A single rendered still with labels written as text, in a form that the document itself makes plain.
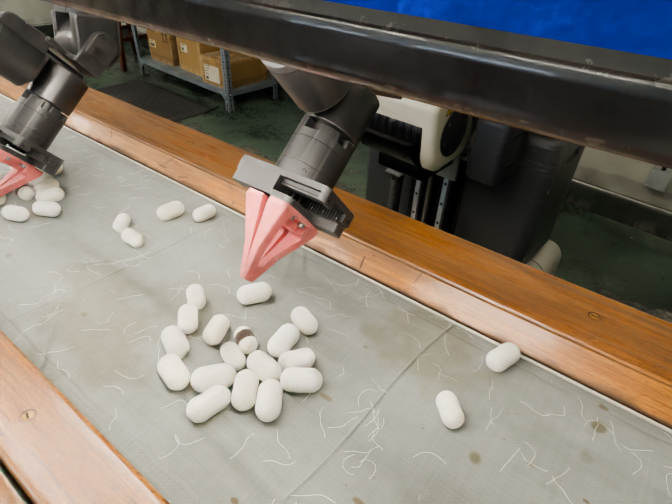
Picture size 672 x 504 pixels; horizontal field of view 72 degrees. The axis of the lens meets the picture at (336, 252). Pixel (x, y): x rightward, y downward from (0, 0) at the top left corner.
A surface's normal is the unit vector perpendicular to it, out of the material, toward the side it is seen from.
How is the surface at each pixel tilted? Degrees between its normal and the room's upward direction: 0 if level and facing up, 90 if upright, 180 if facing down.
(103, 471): 0
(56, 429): 0
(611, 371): 45
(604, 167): 88
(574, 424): 0
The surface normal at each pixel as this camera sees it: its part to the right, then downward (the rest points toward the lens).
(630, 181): -0.66, 0.39
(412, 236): 0.04, -0.80
